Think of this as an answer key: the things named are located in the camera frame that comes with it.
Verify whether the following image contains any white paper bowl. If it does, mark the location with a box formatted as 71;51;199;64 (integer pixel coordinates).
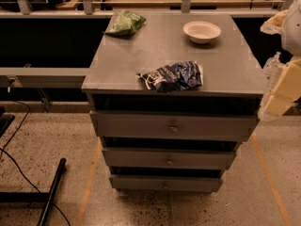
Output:
183;21;221;44

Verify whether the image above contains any green chip bag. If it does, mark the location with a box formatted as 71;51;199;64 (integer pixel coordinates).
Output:
105;10;146;38

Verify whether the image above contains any middle grey drawer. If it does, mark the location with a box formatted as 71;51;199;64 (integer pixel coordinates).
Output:
103;148;236;170

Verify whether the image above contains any top grey drawer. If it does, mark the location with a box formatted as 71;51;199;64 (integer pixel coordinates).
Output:
90;110;258;141

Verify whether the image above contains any blue chip bag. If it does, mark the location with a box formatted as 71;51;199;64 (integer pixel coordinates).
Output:
137;61;203;93

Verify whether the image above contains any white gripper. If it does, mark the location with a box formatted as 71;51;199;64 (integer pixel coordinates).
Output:
260;9;301;117

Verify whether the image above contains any black floor cable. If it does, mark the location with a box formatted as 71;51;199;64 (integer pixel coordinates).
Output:
0;101;72;226

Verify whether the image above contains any clear plastic bottle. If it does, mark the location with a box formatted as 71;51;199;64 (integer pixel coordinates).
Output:
258;52;284;121

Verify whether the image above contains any grey drawer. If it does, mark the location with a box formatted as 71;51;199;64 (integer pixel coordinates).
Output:
103;148;236;170
90;110;258;141
109;175;222;193

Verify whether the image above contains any grey metal rail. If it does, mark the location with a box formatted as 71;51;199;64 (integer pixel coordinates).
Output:
0;68;89;89

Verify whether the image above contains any grey drawer cabinet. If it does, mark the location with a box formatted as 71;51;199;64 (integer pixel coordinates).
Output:
82;13;267;193

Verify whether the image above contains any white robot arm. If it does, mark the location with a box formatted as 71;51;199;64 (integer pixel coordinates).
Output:
258;0;301;121

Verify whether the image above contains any bottom grey drawer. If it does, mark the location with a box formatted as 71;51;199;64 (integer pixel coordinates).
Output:
109;175;222;193

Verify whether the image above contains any black floor stand leg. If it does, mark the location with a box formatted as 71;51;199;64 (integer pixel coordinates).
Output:
0;158;67;226

